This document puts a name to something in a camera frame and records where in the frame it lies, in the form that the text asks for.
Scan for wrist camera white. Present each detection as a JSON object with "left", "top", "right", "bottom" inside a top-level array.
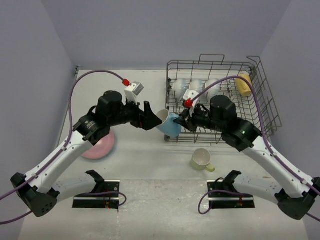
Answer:
[
  {"left": 182, "top": 89, "right": 199, "bottom": 117},
  {"left": 122, "top": 78, "right": 144, "bottom": 105}
]

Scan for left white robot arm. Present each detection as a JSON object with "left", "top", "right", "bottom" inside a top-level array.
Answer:
[{"left": 10, "top": 90, "right": 162, "bottom": 217}]

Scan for light green mug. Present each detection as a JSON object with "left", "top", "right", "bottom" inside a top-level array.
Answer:
[{"left": 190, "top": 148, "right": 216, "bottom": 173}]

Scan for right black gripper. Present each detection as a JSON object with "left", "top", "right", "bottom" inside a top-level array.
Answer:
[{"left": 174, "top": 100, "right": 225, "bottom": 132}]

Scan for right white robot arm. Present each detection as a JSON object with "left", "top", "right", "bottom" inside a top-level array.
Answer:
[{"left": 174, "top": 95, "right": 320, "bottom": 220}]

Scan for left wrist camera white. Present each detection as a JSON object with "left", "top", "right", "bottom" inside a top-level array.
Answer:
[{"left": 122, "top": 78, "right": 144, "bottom": 105}]

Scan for pink plate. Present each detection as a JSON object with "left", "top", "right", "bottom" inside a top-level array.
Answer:
[{"left": 82, "top": 129, "right": 116, "bottom": 160}]

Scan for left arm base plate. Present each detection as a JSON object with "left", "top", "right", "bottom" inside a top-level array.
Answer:
[{"left": 72, "top": 180, "right": 121, "bottom": 210}]

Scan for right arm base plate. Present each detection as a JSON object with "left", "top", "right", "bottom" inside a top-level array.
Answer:
[{"left": 207, "top": 177, "right": 256, "bottom": 210}]

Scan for blue mug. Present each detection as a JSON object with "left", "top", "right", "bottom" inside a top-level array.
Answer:
[{"left": 156, "top": 109, "right": 182, "bottom": 138}]

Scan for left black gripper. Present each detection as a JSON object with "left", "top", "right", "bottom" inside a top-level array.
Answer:
[{"left": 108, "top": 96, "right": 163, "bottom": 131}]

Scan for grey wire dish rack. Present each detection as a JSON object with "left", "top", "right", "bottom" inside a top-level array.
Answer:
[{"left": 164, "top": 54, "right": 282, "bottom": 145}]

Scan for yellow mug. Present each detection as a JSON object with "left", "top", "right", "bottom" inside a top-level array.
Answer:
[{"left": 235, "top": 73, "right": 252, "bottom": 97}]

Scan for white bowl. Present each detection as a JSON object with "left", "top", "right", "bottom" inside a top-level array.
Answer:
[
  {"left": 171, "top": 78, "right": 188, "bottom": 101},
  {"left": 188, "top": 78, "right": 206, "bottom": 98},
  {"left": 203, "top": 78, "right": 222, "bottom": 101}
]

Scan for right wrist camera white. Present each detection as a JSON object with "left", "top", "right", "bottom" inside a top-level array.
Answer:
[{"left": 182, "top": 89, "right": 199, "bottom": 117}]

